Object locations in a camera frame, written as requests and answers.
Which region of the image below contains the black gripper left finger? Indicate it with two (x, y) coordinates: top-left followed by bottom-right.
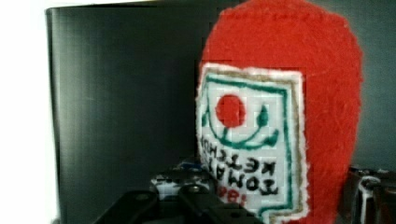
(92, 160), (265, 224)

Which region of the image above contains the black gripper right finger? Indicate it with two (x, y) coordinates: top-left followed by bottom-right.
(337, 167), (396, 224)

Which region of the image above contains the red plush ketchup bottle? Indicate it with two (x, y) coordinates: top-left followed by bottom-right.
(196, 0), (361, 224)

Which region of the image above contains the black steel toaster oven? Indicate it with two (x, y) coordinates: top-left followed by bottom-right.
(45, 0), (396, 224)

